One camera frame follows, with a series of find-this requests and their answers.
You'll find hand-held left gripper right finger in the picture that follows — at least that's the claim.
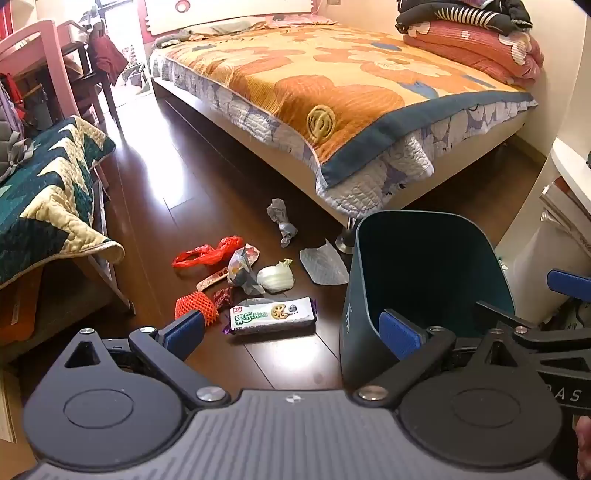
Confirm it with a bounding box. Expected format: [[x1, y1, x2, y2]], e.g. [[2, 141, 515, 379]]
[[355, 310, 522, 409]]

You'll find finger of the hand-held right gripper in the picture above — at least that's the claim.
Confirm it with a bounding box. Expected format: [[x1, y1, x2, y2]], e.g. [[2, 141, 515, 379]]
[[475, 300, 591, 357], [547, 269, 591, 301]]

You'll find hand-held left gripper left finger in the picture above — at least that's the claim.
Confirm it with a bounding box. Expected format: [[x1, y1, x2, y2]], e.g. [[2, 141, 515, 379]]
[[62, 310, 232, 409]]

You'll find orange foam fruit net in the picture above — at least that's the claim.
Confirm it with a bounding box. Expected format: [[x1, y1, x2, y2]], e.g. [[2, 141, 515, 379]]
[[174, 292, 219, 328]]

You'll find small red wrapper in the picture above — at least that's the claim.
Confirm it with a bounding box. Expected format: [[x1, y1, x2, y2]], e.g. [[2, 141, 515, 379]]
[[211, 286, 236, 312]]

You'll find dark teal trash bin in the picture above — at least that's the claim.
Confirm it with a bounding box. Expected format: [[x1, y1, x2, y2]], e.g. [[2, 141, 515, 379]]
[[339, 210, 517, 393]]

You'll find silver snack wrapper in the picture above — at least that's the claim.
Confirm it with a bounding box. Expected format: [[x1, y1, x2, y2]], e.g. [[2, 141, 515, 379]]
[[227, 243, 266, 296]]

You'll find white biscuit packet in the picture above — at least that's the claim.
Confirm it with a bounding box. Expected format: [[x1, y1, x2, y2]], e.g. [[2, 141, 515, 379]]
[[223, 296, 318, 336]]

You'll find grey paper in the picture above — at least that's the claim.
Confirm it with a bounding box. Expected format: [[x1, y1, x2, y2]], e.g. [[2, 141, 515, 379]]
[[266, 198, 298, 248]]

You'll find person's right hand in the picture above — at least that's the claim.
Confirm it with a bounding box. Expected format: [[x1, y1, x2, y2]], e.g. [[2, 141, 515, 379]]
[[573, 413, 591, 467]]

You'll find white cylindrical appliance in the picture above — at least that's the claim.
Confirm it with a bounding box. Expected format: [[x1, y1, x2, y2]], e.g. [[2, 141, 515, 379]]
[[522, 217, 578, 301]]

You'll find long strip snack wrapper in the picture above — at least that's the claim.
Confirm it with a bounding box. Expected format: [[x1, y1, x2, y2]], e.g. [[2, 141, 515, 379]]
[[196, 269, 230, 292]]

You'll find red plastic bag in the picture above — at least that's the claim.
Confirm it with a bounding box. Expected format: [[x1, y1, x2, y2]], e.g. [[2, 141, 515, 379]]
[[172, 235, 245, 269]]

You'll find flat white paper wrapper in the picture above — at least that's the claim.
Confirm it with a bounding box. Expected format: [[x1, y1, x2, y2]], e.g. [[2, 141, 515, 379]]
[[299, 239, 350, 285]]

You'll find metal bed leg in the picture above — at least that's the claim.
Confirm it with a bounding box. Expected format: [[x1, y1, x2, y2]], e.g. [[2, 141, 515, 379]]
[[335, 217, 356, 254]]

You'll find white blue quilted bedspread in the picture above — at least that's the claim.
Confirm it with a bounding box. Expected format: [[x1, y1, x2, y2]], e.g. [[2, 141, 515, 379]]
[[150, 46, 539, 217]]

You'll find green zigzag quilt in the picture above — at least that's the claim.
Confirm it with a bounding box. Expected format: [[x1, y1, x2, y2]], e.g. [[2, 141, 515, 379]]
[[0, 115, 125, 289]]

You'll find grey backpack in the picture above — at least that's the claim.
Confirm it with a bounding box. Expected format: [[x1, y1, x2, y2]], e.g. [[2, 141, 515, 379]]
[[0, 83, 33, 181]]

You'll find folded red floral quilt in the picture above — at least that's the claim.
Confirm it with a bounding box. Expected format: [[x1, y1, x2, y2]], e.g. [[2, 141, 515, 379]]
[[402, 18, 546, 88]]

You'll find orange floral blanket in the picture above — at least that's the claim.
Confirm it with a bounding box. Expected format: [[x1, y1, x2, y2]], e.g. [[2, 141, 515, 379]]
[[161, 21, 539, 188]]

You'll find dark wooden chair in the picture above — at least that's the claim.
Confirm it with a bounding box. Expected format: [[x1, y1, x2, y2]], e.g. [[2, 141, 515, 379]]
[[60, 28, 123, 130]]

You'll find black striped cloth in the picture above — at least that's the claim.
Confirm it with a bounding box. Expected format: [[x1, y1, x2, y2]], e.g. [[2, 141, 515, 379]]
[[396, 0, 534, 35]]

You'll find dark red garment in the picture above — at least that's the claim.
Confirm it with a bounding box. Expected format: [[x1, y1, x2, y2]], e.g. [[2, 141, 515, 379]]
[[88, 30, 130, 86]]

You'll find grey cloth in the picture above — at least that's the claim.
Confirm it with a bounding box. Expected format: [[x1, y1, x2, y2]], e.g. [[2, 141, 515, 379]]
[[154, 28, 195, 49]]

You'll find white pillow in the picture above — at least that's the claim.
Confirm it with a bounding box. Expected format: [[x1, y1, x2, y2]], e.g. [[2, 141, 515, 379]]
[[189, 16, 278, 37]]

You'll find white red headboard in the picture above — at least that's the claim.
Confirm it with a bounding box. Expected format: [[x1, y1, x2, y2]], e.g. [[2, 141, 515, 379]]
[[141, 0, 319, 35]]

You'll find pink wooden chair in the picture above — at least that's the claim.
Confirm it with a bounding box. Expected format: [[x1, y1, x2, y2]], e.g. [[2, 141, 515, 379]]
[[0, 19, 112, 185]]

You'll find pink pillow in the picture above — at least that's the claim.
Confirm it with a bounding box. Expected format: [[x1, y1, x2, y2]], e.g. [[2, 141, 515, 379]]
[[259, 13, 333, 27]]

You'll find cream bed frame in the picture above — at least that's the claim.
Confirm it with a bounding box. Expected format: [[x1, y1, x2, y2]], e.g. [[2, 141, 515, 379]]
[[151, 76, 529, 227]]

